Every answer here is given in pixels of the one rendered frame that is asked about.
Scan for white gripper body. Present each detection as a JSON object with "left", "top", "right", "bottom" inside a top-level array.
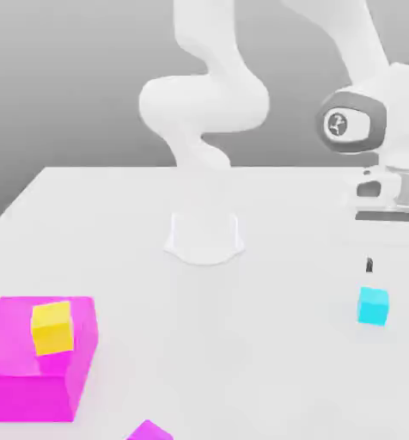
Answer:
[{"left": 353, "top": 205, "right": 409, "bottom": 238}]

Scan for small cyan cube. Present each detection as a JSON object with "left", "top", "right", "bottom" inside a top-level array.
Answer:
[{"left": 357, "top": 286, "right": 390, "bottom": 327}]

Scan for small magenta cube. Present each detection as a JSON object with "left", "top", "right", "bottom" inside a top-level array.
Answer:
[{"left": 125, "top": 419, "right": 175, "bottom": 440}]

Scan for small yellow cube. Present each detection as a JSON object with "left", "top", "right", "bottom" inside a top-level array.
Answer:
[{"left": 30, "top": 300, "right": 76, "bottom": 358}]

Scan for large magenta box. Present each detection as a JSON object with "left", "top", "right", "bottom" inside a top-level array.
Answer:
[{"left": 0, "top": 296, "right": 100, "bottom": 424}]

